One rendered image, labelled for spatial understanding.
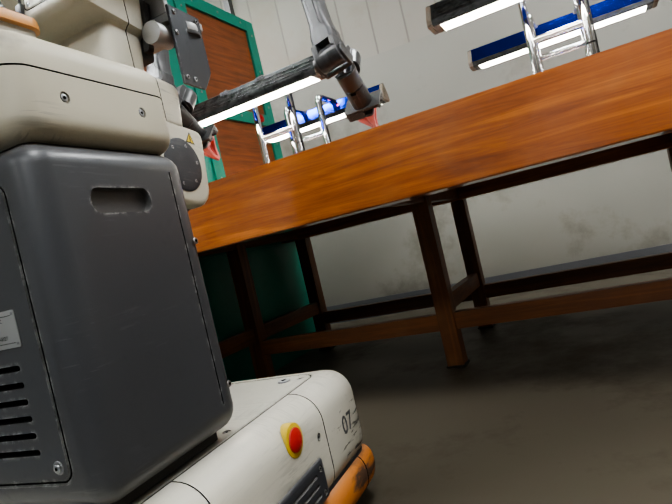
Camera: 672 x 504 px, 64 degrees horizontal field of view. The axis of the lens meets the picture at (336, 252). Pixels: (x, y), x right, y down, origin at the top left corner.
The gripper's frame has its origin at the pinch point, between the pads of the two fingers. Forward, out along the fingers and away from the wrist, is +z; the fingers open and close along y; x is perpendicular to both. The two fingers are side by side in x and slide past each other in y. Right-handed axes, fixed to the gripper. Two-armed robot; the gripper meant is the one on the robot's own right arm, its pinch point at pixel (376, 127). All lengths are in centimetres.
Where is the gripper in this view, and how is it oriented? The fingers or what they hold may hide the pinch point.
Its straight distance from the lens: 153.6
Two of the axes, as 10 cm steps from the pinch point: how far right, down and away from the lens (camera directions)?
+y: -8.8, 1.9, 4.4
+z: 4.7, 5.8, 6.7
